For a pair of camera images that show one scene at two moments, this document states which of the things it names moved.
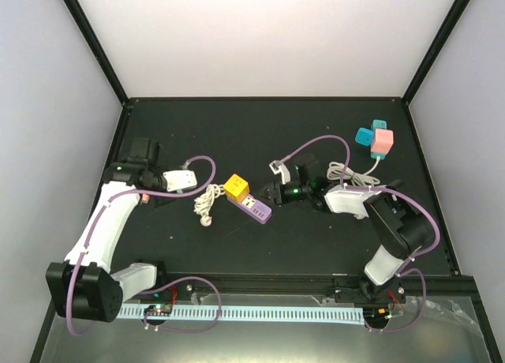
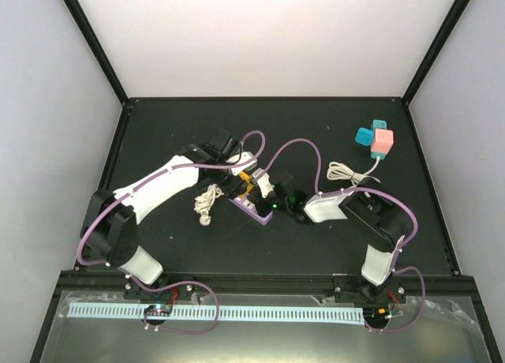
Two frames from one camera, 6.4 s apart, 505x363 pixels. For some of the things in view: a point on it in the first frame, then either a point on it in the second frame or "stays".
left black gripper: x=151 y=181 to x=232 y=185
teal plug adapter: x=382 y=131 to x=378 y=124
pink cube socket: x=383 y=141 stays
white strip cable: x=203 y=204 stays
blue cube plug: x=364 y=136 stays
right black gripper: x=274 y=188 to x=258 y=201
